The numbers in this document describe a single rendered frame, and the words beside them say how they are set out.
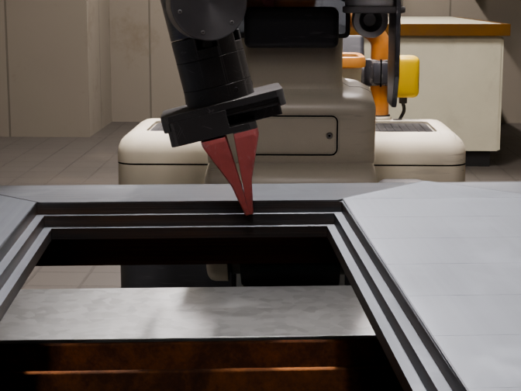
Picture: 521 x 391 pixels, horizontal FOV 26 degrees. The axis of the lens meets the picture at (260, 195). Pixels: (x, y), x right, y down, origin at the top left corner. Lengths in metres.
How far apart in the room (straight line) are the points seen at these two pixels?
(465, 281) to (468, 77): 6.13
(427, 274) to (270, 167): 0.74
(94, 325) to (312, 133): 0.43
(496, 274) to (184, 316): 0.55
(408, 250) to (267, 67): 0.72
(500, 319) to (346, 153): 0.85
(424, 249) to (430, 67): 6.01
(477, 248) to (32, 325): 0.56
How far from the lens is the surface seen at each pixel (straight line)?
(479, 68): 6.85
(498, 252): 0.81
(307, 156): 1.47
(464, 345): 0.59
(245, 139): 0.91
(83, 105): 8.29
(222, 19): 0.84
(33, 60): 8.34
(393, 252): 0.79
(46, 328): 1.20
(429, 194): 1.02
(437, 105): 6.83
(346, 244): 0.90
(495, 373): 0.55
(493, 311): 0.66
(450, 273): 0.74
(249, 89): 0.93
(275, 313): 1.24
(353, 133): 1.47
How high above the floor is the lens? 1.02
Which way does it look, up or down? 10 degrees down
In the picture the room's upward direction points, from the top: straight up
